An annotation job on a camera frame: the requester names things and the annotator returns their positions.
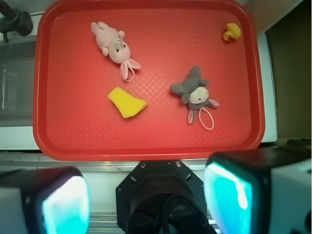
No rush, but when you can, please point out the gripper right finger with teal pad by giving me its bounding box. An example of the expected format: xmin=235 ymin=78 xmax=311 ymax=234
xmin=204 ymin=146 xmax=312 ymax=234

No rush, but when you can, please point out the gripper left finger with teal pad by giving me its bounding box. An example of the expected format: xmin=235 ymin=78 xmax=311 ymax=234
xmin=0 ymin=166 xmax=91 ymax=234

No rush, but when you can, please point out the pink plush bunny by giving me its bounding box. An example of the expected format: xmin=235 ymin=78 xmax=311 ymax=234
xmin=91 ymin=21 xmax=141 ymax=82

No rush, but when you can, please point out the grey plush bunny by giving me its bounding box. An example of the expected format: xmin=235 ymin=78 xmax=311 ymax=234
xmin=170 ymin=66 xmax=220 ymax=131

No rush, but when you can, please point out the red plastic tray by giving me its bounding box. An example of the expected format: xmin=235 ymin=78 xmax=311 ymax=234
xmin=33 ymin=0 xmax=265 ymax=161

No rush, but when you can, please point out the yellow sponge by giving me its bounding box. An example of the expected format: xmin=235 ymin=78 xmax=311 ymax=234
xmin=107 ymin=87 xmax=149 ymax=118

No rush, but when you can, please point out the grey plastic sink basin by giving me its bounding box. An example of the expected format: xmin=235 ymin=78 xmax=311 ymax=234
xmin=0 ymin=41 xmax=36 ymax=127

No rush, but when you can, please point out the yellow rubber duck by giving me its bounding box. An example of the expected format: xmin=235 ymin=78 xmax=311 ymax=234
xmin=222 ymin=23 xmax=242 ymax=41

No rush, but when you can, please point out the brown cardboard panel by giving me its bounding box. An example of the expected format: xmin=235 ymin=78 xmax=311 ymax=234
xmin=246 ymin=0 xmax=312 ymax=145

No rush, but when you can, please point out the grey sink faucet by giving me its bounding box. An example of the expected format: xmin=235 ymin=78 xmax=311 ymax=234
xmin=0 ymin=0 xmax=33 ymax=43

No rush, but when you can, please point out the aluminium rail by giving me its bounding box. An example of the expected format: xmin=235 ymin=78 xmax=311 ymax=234
xmin=0 ymin=152 xmax=210 ymax=171

